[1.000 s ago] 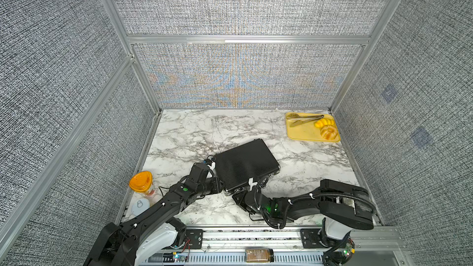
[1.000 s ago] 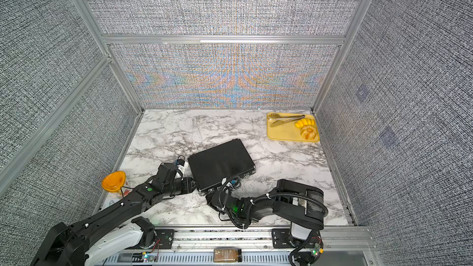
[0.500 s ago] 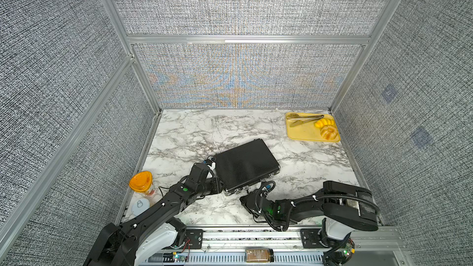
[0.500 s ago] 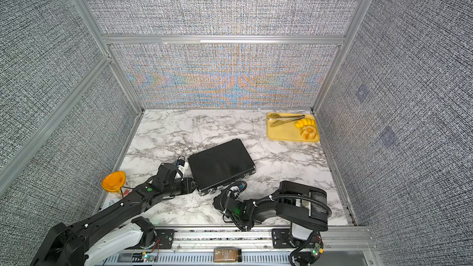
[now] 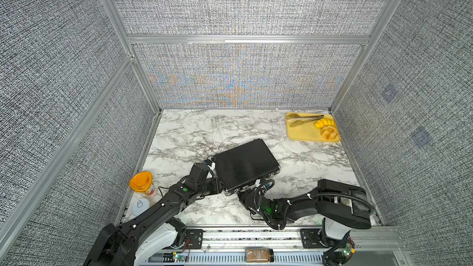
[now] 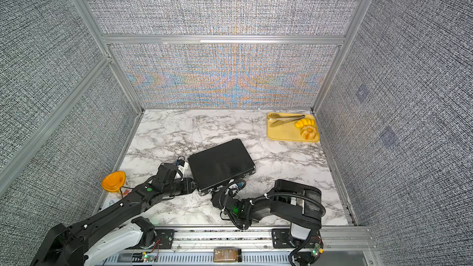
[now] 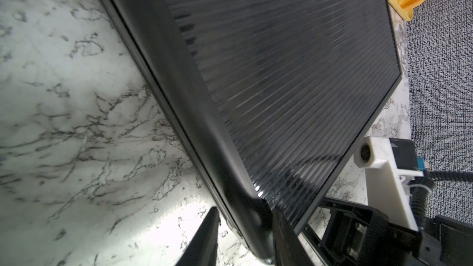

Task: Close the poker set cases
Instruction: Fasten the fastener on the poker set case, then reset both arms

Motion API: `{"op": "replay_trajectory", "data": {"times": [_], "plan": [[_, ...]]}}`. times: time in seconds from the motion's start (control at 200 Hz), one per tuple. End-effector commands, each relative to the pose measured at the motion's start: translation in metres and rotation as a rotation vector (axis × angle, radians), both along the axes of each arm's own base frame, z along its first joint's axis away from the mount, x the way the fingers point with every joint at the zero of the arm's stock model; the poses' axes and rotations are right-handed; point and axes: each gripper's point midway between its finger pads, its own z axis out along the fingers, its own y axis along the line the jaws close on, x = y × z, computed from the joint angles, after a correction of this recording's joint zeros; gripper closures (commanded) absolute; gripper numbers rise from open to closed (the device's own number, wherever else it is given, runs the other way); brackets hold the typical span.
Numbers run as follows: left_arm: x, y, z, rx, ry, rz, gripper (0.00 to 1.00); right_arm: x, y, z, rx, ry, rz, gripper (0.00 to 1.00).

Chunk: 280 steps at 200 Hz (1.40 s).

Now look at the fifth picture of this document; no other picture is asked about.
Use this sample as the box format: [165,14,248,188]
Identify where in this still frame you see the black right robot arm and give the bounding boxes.
[238,179,374,247]

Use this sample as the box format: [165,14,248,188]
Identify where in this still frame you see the orange lid plastic jar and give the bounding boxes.
[129,171,155,196]

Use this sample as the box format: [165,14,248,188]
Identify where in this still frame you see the brown spice bottle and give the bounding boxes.
[245,248,275,263]

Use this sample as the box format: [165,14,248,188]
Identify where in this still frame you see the black poker set case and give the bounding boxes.
[214,139,280,195]

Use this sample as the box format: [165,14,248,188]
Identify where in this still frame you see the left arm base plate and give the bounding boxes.
[165,229,204,252]

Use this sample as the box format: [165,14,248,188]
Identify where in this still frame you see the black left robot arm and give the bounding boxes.
[84,159,222,266]

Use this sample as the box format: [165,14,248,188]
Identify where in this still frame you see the metal tongs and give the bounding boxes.
[287,113,325,128]

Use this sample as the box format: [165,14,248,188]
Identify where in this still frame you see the yellow plastic tray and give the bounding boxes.
[285,112,341,142]

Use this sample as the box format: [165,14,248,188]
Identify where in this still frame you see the aluminium front rail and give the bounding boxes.
[136,225,415,266]

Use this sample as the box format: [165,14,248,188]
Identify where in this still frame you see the yellow bundt cake toy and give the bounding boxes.
[320,125,339,141]

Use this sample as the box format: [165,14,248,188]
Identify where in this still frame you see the yellow croissant toy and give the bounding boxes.
[314,118,334,129]

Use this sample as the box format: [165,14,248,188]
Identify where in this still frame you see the white cup number eight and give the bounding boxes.
[131,198,151,217]

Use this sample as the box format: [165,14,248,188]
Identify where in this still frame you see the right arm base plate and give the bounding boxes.
[298,226,355,257]

